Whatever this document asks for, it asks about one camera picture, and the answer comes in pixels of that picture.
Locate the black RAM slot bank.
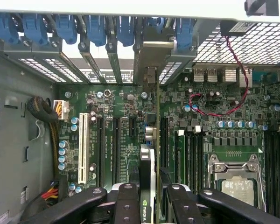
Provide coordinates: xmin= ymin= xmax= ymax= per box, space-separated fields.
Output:
xmin=186 ymin=125 xmax=205 ymax=189
xmin=264 ymin=124 xmax=280 ymax=224

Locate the long PCIe expansion slot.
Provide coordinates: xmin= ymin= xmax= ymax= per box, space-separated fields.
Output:
xmin=113 ymin=116 xmax=121 ymax=189

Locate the installed CPU with paste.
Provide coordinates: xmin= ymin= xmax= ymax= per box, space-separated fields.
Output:
xmin=221 ymin=177 xmax=257 ymax=208

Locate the long black expansion slot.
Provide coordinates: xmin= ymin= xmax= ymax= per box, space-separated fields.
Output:
xmin=160 ymin=117 xmax=169 ymax=168
xmin=97 ymin=116 xmax=106 ymax=189

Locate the metal CPU socket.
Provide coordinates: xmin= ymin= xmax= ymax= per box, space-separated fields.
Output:
xmin=207 ymin=153 xmax=268 ymax=213

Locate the white PCI expansion slot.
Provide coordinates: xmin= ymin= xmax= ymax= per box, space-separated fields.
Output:
xmin=77 ymin=112 xmax=90 ymax=184

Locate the short black expansion slot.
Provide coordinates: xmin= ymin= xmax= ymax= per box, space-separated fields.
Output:
xmin=130 ymin=116 xmax=138 ymax=138

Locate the green motherboard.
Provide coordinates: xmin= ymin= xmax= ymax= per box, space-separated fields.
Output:
xmin=58 ymin=67 xmax=280 ymax=224

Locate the white power connector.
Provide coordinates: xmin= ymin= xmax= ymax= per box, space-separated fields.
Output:
xmin=52 ymin=99 xmax=70 ymax=121

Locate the open black PC case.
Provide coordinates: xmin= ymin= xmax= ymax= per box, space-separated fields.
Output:
xmin=0 ymin=0 xmax=280 ymax=224

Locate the metal rear port block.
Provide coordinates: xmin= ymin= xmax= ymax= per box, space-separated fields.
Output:
xmin=224 ymin=67 xmax=239 ymax=84
xmin=193 ymin=68 xmax=205 ymax=83
xmin=206 ymin=68 xmax=218 ymax=84
xmin=239 ymin=67 xmax=253 ymax=87

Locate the metal slot cover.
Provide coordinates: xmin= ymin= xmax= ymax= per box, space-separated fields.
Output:
xmin=58 ymin=51 xmax=91 ymax=84

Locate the blue rear connector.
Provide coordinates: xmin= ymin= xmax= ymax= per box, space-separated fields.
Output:
xmin=252 ymin=70 xmax=280 ymax=83

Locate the blue card retention clip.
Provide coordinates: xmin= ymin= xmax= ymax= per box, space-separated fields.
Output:
xmin=85 ymin=15 xmax=107 ymax=47
xmin=145 ymin=16 xmax=166 ymax=31
xmin=175 ymin=18 xmax=197 ymax=54
xmin=22 ymin=14 xmax=49 ymax=47
xmin=116 ymin=15 xmax=135 ymax=47
xmin=0 ymin=13 xmax=20 ymax=45
xmin=55 ymin=14 xmax=78 ymax=45

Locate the red yellow wire bundle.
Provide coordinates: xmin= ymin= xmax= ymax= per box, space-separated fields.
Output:
xmin=38 ymin=179 xmax=59 ymax=207

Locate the braided power cable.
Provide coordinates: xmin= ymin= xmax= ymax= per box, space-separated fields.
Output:
xmin=26 ymin=96 xmax=61 ymax=179

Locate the red black twisted wire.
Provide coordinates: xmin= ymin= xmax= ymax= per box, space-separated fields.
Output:
xmin=188 ymin=35 xmax=251 ymax=117

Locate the black chassis switch box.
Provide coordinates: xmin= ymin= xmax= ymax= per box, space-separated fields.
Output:
xmin=220 ymin=20 xmax=258 ymax=37

